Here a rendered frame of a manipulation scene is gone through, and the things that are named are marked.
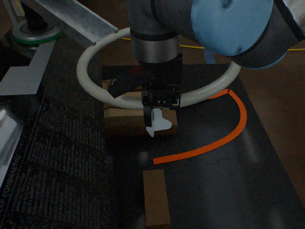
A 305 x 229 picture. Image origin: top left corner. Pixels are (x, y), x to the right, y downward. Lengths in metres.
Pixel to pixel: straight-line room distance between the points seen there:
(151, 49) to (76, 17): 0.62
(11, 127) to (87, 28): 0.44
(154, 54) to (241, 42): 0.16
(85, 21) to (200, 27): 0.74
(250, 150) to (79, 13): 1.32
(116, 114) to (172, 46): 1.14
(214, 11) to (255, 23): 0.06
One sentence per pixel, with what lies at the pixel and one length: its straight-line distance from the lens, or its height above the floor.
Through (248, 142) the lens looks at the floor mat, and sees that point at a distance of 1.73.
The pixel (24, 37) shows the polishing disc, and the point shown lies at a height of 0.83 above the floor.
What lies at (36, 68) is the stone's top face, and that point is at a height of 0.81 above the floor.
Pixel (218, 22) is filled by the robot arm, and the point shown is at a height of 1.18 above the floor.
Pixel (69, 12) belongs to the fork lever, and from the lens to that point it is 1.01.
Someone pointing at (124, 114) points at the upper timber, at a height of 0.22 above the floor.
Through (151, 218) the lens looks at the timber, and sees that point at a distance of 1.22.
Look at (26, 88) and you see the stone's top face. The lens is 0.86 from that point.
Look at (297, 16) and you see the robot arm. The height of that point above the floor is 1.16.
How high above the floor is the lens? 1.28
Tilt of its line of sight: 46 degrees down
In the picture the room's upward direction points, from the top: straight up
